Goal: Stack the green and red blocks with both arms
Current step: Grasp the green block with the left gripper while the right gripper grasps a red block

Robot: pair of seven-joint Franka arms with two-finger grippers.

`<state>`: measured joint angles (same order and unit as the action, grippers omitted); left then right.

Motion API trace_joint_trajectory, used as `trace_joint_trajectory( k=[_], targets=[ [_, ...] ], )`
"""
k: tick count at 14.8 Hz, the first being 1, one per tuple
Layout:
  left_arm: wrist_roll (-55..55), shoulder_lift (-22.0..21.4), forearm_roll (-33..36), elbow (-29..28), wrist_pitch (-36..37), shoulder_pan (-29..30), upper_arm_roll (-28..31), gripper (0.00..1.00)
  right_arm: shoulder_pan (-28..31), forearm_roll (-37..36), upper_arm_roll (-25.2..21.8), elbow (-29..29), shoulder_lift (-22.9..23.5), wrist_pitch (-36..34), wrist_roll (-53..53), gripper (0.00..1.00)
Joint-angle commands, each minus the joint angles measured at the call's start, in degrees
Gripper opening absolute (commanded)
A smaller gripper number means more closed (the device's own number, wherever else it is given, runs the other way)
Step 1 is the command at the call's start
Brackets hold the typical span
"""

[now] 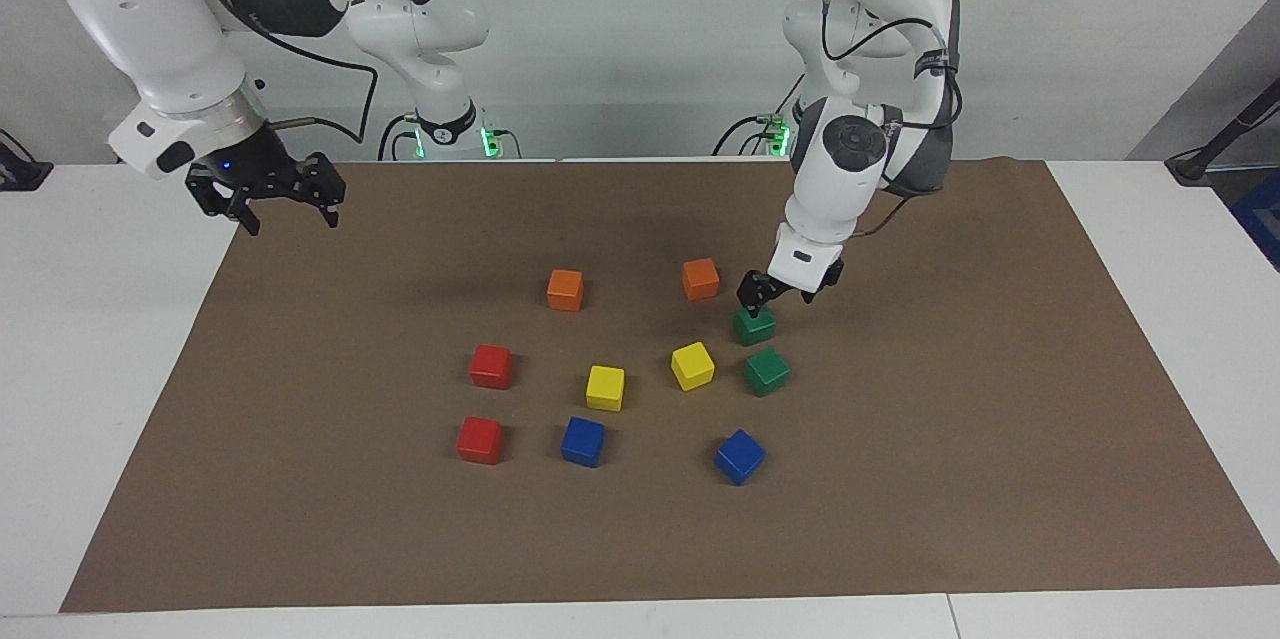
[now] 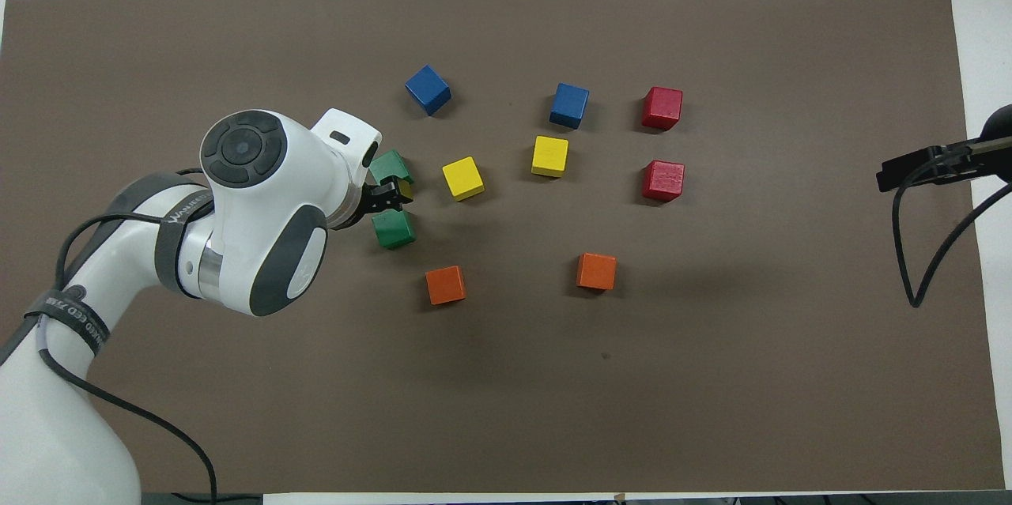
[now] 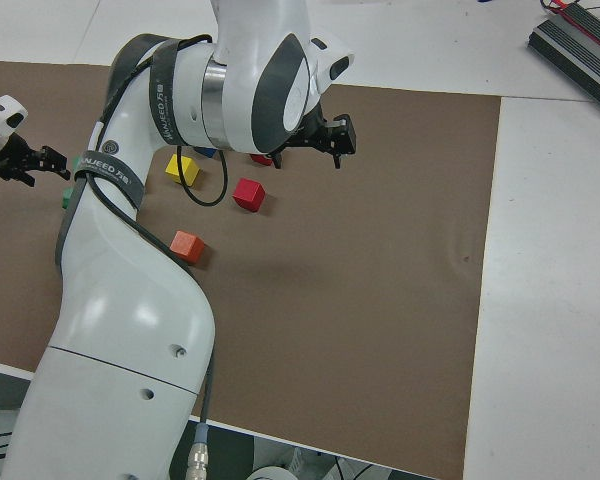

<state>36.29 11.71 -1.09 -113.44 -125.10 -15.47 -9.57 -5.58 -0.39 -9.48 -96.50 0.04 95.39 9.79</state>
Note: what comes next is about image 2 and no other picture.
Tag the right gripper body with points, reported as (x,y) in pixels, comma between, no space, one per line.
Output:
(998,126)

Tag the green wooden block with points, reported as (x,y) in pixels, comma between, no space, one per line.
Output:
(394,229)
(390,166)

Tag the yellow wooden block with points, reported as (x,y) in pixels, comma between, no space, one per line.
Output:
(462,178)
(549,156)

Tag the red wooden block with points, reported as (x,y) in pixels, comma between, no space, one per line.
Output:
(662,107)
(663,179)

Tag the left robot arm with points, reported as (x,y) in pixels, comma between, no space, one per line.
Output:
(261,197)

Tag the orange wooden block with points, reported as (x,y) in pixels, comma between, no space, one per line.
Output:
(445,284)
(596,271)

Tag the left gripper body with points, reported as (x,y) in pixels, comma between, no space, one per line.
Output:
(365,205)

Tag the blue wooden block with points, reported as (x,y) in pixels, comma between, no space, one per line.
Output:
(569,104)
(428,89)

